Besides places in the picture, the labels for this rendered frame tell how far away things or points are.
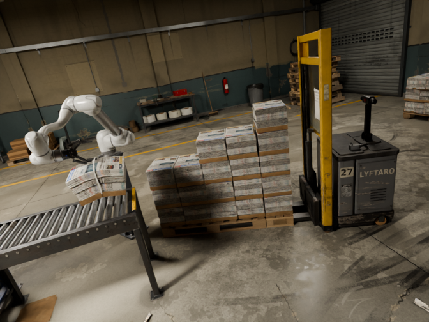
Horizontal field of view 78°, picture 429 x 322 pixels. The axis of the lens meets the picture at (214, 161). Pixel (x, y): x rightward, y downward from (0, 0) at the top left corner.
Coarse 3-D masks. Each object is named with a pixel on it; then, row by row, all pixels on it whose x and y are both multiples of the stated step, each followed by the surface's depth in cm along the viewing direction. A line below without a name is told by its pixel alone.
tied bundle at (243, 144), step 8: (240, 136) 251; (248, 136) 250; (232, 144) 254; (240, 144) 254; (248, 144) 253; (256, 144) 253; (232, 152) 257; (240, 152) 256; (248, 152) 255; (256, 152) 255
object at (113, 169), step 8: (104, 160) 209; (112, 160) 210; (120, 160) 211; (104, 168) 195; (112, 168) 196; (120, 168) 198; (104, 176) 195; (112, 176) 197; (120, 176) 198; (104, 184) 198; (112, 184) 199; (120, 184) 201
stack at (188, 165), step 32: (160, 160) 294; (192, 160) 278; (224, 160) 263; (256, 160) 259; (160, 192) 278; (192, 192) 275; (224, 192) 274; (256, 192) 271; (192, 224) 290; (224, 224) 288; (256, 224) 285
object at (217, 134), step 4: (200, 132) 286; (204, 132) 283; (208, 132) 281; (212, 132) 278; (216, 132) 276; (220, 132) 273; (224, 132) 271; (200, 136) 272; (204, 136) 269; (208, 136) 267; (212, 136) 265; (216, 136) 262; (220, 136) 260; (224, 136) 258; (200, 140) 257; (204, 140) 256; (208, 140) 254; (212, 140) 253
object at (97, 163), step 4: (92, 160) 212; (96, 160) 211; (100, 160) 210; (92, 164) 204; (96, 164) 203; (100, 164) 202; (92, 168) 197; (96, 168) 196; (88, 172) 190; (92, 172) 191; (96, 172) 192; (100, 172) 193; (92, 176) 192; (96, 176) 193; (100, 176) 194; (92, 180) 194; (100, 180) 195; (96, 184) 195; (100, 184) 197; (96, 188) 197; (100, 192) 199
